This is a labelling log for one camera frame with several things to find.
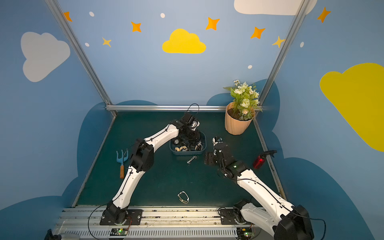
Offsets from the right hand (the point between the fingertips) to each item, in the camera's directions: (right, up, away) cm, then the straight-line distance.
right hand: (213, 151), depth 83 cm
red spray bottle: (+27, -6, +4) cm, 28 cm away
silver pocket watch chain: (-11, -6, +13) cm, 19 cm away
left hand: (-5, +7, +14) cm, 16 cm away
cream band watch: (-8, +2, +16) cm, 18 cm away
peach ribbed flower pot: (+16, +15, +16) cm, 27 cm away
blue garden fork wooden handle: (-57, -7, +12) cm, 59 cm away
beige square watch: (-17, +1, +12) cm, 21 cm away
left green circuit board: (-47, -37, -11) cm, 61 cm away
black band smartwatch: (-23, +4, +19) cm, 30 cm away
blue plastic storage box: (-5, +5, +13) cm, 15 cm away
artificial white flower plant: (+20, +31, +5) cm, 38 cm away
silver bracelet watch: (-18, -26, -3) cm, 31 cm away
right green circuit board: (+14, -37, -11) cm, 42 cm away
